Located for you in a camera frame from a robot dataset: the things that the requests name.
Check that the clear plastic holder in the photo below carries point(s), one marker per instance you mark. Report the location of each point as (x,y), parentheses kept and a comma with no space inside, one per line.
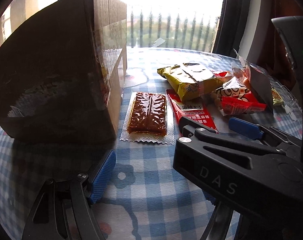
(290,102)

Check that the small yellow-green snack packet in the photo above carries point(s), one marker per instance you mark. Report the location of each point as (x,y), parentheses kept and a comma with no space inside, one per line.
(276,96)

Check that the black window frame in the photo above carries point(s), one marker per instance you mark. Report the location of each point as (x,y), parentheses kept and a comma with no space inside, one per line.
(231,17)

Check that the grey balcony railing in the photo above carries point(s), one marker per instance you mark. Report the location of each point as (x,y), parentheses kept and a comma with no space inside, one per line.
(171,30)

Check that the red snack bag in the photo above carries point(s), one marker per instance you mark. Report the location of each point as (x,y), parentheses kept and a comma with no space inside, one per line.
(236,105)

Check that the brown spicy strip packet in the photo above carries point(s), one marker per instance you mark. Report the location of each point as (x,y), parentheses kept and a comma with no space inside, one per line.
(146,112)

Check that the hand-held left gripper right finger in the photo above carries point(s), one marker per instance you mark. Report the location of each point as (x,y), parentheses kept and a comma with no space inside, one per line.
(222,226)

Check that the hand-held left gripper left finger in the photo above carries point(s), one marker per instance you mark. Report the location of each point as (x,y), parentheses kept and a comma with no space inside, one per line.
(101,177)

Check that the long red snack packet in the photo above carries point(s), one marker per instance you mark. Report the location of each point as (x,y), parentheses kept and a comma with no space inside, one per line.
(191,110)

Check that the yellow-green snack bag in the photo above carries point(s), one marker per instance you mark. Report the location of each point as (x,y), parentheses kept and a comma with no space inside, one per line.
(181,80)

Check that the brown cardboard box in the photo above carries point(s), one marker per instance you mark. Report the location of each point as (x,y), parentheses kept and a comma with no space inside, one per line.
(54,67)

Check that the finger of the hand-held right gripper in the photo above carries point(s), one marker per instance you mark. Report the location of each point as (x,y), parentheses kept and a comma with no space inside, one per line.
(216,160)
(244,127)

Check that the dark red curtain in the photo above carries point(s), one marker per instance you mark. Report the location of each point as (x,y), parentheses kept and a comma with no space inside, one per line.
(276,2)

